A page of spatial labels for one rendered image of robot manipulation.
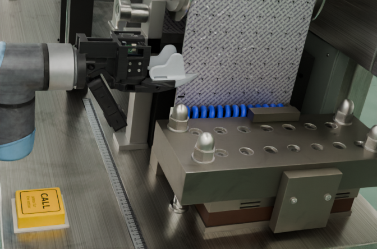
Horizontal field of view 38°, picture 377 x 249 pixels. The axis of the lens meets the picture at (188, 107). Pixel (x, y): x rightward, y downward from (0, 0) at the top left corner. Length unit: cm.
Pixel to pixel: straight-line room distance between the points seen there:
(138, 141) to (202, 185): 29
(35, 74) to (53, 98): 40
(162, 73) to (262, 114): 20
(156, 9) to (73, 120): 34
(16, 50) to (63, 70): 7
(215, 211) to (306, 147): 19
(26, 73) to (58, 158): 25
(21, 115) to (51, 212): 16
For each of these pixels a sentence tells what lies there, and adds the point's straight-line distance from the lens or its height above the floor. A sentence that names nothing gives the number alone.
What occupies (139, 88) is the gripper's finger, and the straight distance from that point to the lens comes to 88.
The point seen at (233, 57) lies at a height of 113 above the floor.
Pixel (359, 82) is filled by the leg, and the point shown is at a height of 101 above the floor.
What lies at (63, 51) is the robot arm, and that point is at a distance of 86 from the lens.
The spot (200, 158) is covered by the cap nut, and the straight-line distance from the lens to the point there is 82.
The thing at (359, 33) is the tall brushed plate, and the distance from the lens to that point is 104.
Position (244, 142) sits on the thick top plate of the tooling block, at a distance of 91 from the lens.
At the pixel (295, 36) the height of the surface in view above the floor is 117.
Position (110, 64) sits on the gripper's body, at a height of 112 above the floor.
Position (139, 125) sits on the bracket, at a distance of 106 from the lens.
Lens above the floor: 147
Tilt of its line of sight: 27 degrees down
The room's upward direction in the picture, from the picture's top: 9 degrees clockwise
